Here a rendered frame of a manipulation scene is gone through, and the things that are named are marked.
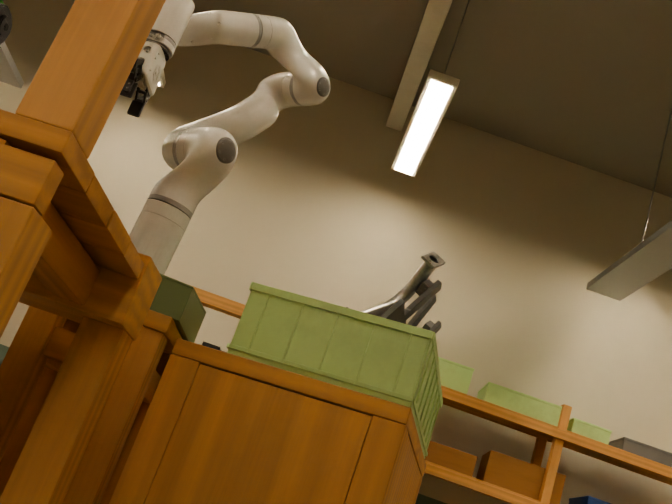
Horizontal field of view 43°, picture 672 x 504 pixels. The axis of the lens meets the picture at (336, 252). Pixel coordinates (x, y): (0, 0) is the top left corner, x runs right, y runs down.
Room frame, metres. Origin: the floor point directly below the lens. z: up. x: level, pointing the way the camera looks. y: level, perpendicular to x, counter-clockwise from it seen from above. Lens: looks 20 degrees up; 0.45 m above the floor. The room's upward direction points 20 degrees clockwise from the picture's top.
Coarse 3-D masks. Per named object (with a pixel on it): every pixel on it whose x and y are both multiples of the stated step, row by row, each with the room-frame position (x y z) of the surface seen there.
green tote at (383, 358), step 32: (256, 288) 1.79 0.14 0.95; (256, 320) 1.79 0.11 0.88; (288, 320) 1.77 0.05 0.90; (320, 320) 1.76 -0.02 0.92; (352, 320) 1.74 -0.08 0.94; (384, 320) 1.72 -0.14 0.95; (256, 352) 1.78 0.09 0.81; (288, 352) 1.77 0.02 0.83; (320, 352) 1.75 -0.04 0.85; (352, 352) 1.73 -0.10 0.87; (384, 352) 1.72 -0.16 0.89; (416, 352) 1.70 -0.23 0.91; (352, 384) 1.72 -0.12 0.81; (384, 384) 1.71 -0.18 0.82; (416, 384) 1.70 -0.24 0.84; (416, 416) 1.81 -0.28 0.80
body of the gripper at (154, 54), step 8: (144, 48) 1.83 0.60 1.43; (152, 48) 1.83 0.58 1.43; (160, 48) 1.84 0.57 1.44; (144, 56) 1.82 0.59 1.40; (152, 56) 1.83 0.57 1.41; (160, 56) 1.85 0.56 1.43; (168, 56) 1.87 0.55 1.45; (144, 64) 1.82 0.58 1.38; (152, 64) 1.83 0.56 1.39; (160, 64) 1.87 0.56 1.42; (144, 72) 1.82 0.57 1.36; (152, 72) 1.85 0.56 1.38; (160, 72) 1.89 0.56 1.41; (144, 80) 1.86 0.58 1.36; (152, 80) 1.87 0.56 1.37; (136, 88) 1.91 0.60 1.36; (144, 88) 1.90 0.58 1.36; (152, 88) 1.89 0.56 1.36
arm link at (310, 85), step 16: (272, 16) 2.02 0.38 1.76; (272, 32) 2.01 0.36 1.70; (288, 32) 2.04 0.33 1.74; (272, 48) 2.07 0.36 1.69; (288, 48) 2.06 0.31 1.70; (304, 48) 2.10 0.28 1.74; (288, 64) 2.07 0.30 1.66; (304, 64) 2.07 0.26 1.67; (304, 80) 2.07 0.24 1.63; (320, 80) 2.08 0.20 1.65; (304, 96) 2.11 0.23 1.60; (320, 96) 2.10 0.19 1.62
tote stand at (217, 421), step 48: (192, 384) 1.79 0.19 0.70; (240, 384) 1.76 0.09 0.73; (288, 384) 1.73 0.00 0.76; (144, 432) 1.80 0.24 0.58; (192, 432) 1.78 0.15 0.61; (240, 432) 1.75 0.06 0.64; (288, 432) 1.73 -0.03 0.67; (336, 432) 1.70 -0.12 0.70; (384, 432) 1.68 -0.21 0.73; (144, 480) 1.79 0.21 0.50; (192, 480) 1.77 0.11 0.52; (240, 480) 1.74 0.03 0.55; (288, 480) 1.72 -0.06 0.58; (336, 480) 1.69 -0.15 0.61; (384, 480) 1.67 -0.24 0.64
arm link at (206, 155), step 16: (192, 128) 2.02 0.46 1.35; (208, 128) 1.97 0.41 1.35; (176, 144) 2.03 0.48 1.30; (192, 144) 1.97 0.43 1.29; (208, 144) 1.95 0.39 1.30; (224, 144) 1.96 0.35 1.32; (192, 160) 1.97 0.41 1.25; (208, 160) 1.96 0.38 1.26; (224, 160) 1.98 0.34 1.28; (176, 176) 2.00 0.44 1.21; (192, 176) 1.99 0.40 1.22; (208, 176) 2.00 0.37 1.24; (224, 176) 2.02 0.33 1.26; (160, 192) 2.01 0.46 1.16; (176, 192) 2.01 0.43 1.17; (192, 192) 2.02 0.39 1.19; (208, 192) 2.06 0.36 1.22; (192, 208) 2.05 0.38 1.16
